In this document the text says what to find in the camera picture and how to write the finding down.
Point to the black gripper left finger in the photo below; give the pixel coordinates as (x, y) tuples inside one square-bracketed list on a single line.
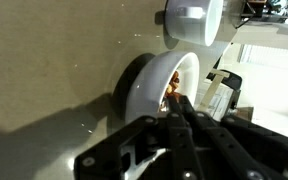
[(177, 143)]

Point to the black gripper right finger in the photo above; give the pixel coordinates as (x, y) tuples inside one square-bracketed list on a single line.
[(244, 153)]

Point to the brown food pieces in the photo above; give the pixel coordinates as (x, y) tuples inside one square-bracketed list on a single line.
[(174, 83)]

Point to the white ceramic mug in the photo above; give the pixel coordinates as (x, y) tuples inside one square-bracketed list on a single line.
[(187, 20)]

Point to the white ceramic bowl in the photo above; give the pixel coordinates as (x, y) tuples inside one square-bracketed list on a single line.
[(150, 86)]

